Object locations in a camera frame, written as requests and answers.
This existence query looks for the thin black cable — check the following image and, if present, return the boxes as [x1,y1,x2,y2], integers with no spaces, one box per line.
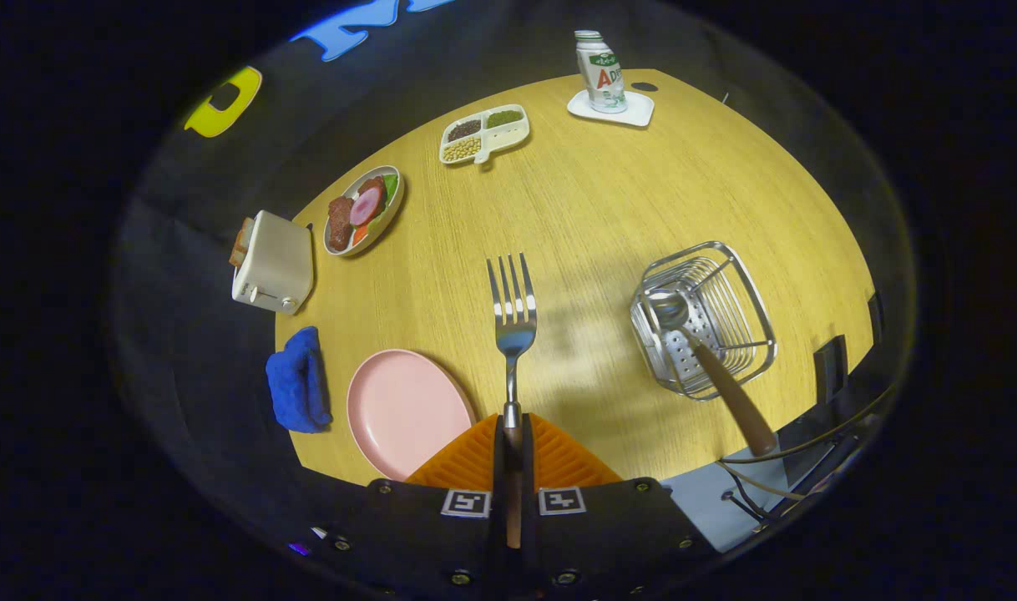
[720,467,770,523]

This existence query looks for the thick black cable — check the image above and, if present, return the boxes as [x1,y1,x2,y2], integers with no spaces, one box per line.
[717,384,893,465]

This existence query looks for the black backdrop cloth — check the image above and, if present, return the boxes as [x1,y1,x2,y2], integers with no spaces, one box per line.
[108,0,918,577]

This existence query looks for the large black table clamp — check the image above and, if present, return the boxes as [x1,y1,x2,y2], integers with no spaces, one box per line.
[812,335,849,406]

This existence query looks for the wooden-handled metal spoon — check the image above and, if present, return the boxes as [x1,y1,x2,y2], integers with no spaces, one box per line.
[647,289,778,457]

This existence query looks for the pink plate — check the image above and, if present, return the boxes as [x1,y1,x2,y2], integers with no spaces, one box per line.
[347,349,478,482]

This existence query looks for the blue cloth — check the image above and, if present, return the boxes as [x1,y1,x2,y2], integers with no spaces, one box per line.
[266,326,334,434]

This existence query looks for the white drink bottle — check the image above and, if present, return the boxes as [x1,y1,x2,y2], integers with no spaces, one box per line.
[574,30,629,114]

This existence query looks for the large brown meat piece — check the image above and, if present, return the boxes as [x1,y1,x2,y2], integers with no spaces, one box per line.
[327,196,356,251]

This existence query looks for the metal wire basket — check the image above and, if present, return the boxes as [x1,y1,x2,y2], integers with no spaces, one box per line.
[630,241,778,402]

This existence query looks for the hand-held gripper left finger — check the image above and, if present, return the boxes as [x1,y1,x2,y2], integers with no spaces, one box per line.
[325,415,509,601]

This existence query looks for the white toaster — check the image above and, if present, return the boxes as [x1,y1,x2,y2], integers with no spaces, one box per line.
[231,210,316,316]

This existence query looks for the pink ham slice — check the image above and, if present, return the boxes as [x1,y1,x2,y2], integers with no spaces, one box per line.
[349,185,384,227]

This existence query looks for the wooden-handled metal fork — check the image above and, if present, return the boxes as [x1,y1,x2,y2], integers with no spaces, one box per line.
[486,253,539,548]

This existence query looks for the white square coaster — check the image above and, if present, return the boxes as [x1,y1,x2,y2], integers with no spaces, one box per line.
[567,89,655,128]

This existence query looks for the white divided bean dish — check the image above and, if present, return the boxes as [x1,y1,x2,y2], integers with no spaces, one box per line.
[438,104,531,165]

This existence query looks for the grey food plate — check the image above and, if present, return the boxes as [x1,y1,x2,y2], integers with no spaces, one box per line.
[323,165,406,257]

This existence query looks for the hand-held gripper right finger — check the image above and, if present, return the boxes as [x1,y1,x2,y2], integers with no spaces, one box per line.
[521,413,718,601]

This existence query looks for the beige cable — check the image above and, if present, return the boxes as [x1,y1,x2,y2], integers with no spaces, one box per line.
[721,462,810,502]

